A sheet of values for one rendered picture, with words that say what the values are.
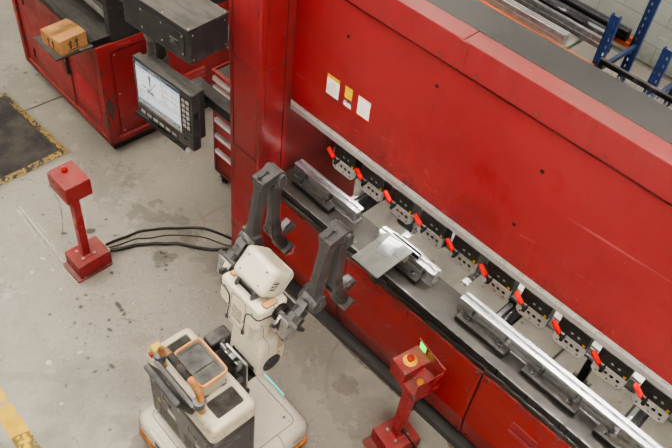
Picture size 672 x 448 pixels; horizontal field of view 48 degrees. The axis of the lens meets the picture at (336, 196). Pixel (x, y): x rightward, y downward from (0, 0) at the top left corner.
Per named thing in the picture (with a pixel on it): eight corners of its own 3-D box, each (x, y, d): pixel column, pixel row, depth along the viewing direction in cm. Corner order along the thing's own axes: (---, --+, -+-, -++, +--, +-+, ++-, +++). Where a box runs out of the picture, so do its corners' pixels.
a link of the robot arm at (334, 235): (315, 227, 302) (332, 242, 297) (339, 216, 311) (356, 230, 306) (295, 302, 330) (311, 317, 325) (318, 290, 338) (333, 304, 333)
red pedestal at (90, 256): (62, 264, 481) (37, 171, 422) (97, 245, 494) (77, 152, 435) (79, 283, 472) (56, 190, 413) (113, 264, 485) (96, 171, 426)
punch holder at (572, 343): (550, 338, 332) (562, 316, 320) (561, 327, 336) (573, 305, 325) (579, 360, 325) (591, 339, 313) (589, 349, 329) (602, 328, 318)
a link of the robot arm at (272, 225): (262, 165, 328) (278, 179, 323) (272, 159, 331) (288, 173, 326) (260, 230, 359) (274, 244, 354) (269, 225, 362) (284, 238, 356)
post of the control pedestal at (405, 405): (390, 430, 409) (405, 378, 370) (398, 425, 411) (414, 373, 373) (396, 438, 406) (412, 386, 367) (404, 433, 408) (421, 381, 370)
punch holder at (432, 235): (416, 232, 369) (422, 209, 357) (427, 224, 373) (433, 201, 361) (439, 250, 362) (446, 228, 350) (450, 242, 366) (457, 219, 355)
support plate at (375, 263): (351, 257, 378) (351, 256, 377) (387, 232, 392) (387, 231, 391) (376, 279, 370) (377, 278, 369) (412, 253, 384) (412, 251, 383)
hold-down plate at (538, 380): (519, 372, 353) (520, 369, 351) (525, 366, 356) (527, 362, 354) (572, 417, 339) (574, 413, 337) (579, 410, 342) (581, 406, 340)
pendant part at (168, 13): (134, 122, 418) (117, -16, 357) (169, 103, 432) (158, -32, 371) (195, 168, 396) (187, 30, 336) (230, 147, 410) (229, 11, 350)
